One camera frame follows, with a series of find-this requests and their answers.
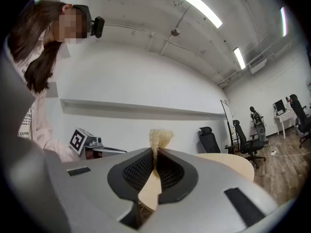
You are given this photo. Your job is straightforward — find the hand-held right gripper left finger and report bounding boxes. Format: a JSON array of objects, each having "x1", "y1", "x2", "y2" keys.
[{"x1": 43, "y1": 147, "x2": 160, "y2": 233}]

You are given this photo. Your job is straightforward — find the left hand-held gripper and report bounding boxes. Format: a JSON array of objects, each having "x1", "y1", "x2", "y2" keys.
[{"x1": 69, "y1": 127, "x2": 128, "y2": 159}]

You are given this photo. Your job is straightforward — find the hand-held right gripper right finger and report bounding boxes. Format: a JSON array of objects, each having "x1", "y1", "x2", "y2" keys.
[{"x1": 142, "y1": 147, "x2": 280, "y2": 233}]

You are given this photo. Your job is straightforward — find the small pale yellow piece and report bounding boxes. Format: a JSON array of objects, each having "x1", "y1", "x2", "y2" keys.
[{"x1": 148, "y1": 128, "x2": 174, "y2": 179}]

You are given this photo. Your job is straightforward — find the person's left forearm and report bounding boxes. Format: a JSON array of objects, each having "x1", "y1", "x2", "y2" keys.
[{"x1": 43, "y1": 138, "x2": 81, "y2": 163}]

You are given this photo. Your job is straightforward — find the black office chair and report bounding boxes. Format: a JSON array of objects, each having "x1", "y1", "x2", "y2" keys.
[
  {"x1": 232, "y1": 119, "x2": 268, "y2": 169},
  {"x1": 289, "y1": 94, "x2": 311, "y2": 148},
  {"x1": 199, "y1": 127, "x2": 221, "y2": 154}
]

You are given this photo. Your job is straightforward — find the black framed board stand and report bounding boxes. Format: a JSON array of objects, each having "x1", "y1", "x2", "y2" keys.
[{"x1": 220, "y1": 100, "x2": 238, "y2": 154}]

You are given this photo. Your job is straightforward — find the person's pink striped shirt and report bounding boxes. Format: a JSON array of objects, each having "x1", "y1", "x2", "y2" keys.
[{"x1": 4, "y1": 30, "x2": 82, "y2": 164}]

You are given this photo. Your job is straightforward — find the white desk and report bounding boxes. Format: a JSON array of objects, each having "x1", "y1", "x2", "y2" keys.
[{"x1": 274, "y1": 109, "x2": 298, "y2": 139}]

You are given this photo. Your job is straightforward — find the computer monitor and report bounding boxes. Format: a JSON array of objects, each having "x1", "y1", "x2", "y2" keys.
[{"x1": 272, "y1": 99, "x2": 287, "y2": 116}]

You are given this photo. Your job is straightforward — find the person's head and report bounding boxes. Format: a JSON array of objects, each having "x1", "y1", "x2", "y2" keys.
[{"x1": 52, "y1": 3, "x2": 88, "y2": 45}]

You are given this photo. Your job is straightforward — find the white air conditioner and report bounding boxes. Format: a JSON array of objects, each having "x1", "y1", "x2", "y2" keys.
[{"x1": 249, "y1": 58, "x2": 267, "y2": 75}]

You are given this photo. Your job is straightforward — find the white ceiling tube light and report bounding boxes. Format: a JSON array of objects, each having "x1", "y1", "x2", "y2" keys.
[
  {"x1": 170, "y1": 0, "x2": 223, "y2": 29},
  {"x1": 280, "y1": 7, "x2": 288, "y2": 37},
  {"x1": 233, "y1": 47, "x2": 246, "y2": 70}
]

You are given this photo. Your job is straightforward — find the white floor cable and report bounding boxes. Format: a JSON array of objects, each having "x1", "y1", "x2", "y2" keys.
[{"x1": 264, "y1": 151, "x2": 311, "y2": 158}]

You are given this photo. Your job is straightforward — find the black head-mounted camera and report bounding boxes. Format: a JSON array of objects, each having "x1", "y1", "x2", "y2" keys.
[{"x1": 72, "y1": 4, "x2": 105, "y2": 38}]

